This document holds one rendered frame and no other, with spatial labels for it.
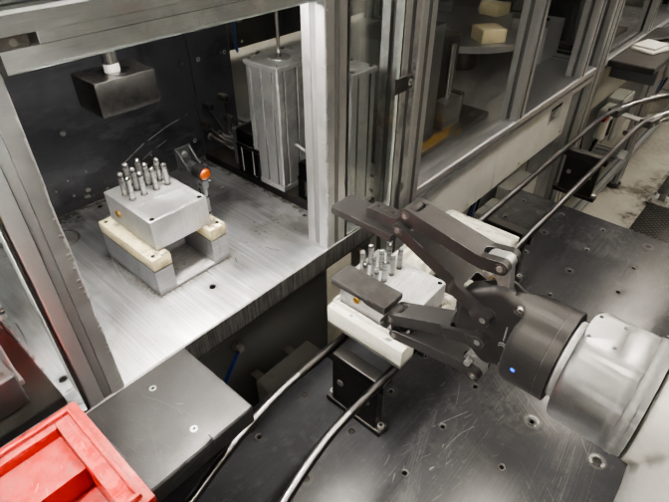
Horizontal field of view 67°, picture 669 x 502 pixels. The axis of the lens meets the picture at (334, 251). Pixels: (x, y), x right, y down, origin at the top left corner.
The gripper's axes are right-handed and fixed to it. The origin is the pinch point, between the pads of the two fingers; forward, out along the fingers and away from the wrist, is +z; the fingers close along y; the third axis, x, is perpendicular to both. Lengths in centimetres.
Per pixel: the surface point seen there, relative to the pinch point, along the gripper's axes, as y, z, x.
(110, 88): 7.2, 39.4, 2.4
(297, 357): -56, 31, -19
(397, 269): -19.5, 8.5, -20.1
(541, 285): -44, -2, -62
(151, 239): -12.5, 33.8, 4.9
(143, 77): 7.3, 39.4, -2.4
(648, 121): -31, 1, -135
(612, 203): -113, 18, -233
